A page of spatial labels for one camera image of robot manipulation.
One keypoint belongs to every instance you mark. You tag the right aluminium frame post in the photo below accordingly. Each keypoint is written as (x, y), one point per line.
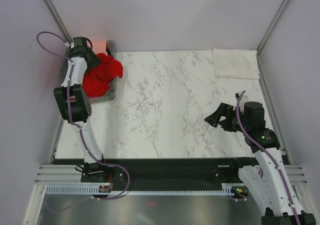
(272, 25)

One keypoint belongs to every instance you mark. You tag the grey plastic bin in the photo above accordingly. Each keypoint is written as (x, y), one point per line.
(71, 88)

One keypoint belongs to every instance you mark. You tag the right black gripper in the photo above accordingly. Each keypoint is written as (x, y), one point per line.
(223, 109)

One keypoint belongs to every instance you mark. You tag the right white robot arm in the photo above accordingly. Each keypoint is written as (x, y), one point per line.
(270, 186)

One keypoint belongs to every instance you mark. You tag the red t shirt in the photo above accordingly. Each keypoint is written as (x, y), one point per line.
(97, 81)

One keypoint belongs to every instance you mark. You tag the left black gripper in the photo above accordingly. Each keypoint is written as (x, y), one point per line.
(95, 61)

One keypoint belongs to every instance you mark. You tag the aluminium frame post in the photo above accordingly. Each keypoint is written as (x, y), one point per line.
(57, 19)
(272, 25)

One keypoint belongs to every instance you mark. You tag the folded white t shirt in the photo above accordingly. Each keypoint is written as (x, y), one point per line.
(235, 64)

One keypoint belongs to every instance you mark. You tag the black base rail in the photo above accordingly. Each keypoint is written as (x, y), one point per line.
(179, 173)

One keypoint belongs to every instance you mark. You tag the left aluminium frame post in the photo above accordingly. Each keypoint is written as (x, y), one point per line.
(57, 19)

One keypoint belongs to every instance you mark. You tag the white slotted cable duct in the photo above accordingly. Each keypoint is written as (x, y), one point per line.
(225, 189)

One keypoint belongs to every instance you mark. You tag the peach t shirt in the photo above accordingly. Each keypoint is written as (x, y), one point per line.
(99, 46)

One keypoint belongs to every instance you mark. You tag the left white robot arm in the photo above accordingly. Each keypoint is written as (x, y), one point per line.
(75, 108)

